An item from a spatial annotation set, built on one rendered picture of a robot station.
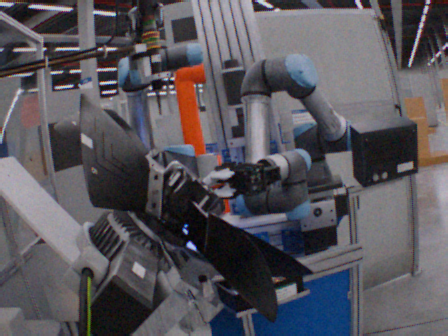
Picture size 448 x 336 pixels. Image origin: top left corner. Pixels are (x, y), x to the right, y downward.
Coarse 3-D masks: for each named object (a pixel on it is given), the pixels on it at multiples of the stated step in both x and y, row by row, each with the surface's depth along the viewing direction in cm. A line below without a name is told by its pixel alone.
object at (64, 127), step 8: (112, 112) 122; (64, 120) 110; (120, 120) 120; (56, 128) 107; (64, 128) 108; (72, 128) 110; (128, 128) 117; (64, 136) 107; (72, 136) 108; (136, 136) 115; (80, 144) 107; (144, 152) 111
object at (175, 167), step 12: (168, 168) 104; (180, 168) 102; (168, 180) 102; (180, 180) 101; (192, 180) 101; (168, 192) 101; (180, 192) 101; (192, 192) 101; (204, 192) 101; (168, 204) 101; (180, 204) 101; (204, 204) 103; (144, 216) 100; (168, 216) 102; (180, 216) 101; (156, 228) 99; (168, 228) 100; (180, 228) 104; (180, 240) 102
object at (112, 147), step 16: (80, 112) 79; (96, 112) 84; (80, 128) 77; (96, 128) 82; (112, 128) 88; (96, 144) 80; (112, 144) 85; (128, 144) 91; (96, 160) 79; (112, 160) 84; (128, 160) 89; (144, 160) 95; (112, 176) 83; (128, 176) 89; (144, 176) 94; (96, 192) 76; (112, 192) 82; (128, 192) 88; (144, 192) 94; (112, 208) 81; (128, 208) 87; (144, 208) 94
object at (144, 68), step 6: (138, 48) 109; (144, 48) 110; (132, 54) 110; (138, 54) 109; (144, 54) 109; (132, 60) 111; (138, 60) 111; (144, 60) 110; (138, 66) 112; (144, 66) 110; (138, 72) 112; (144, 72) 110; (150, 72) 111; (162, 72) 111; (168, 72) 112; (144, 78) 111; (150, 78) 110; (156, 78) 110; (162, 78) 112
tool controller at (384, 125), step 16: (352, 128) 155; (368, 128) 151; (384, 128) 149; (400, 128) 149; (416, 128) 150; (352, 144) 158; (368, 144) 149; (384, 144) 149; (400, 144) 150; (416, 144) 152; (352, 160) 161; (368, 160) 151; (384, 160) 152; (400, 160) 152; (416, 160) 154; (368, 176) 153; (384, 176) 151; (400, 176) 155
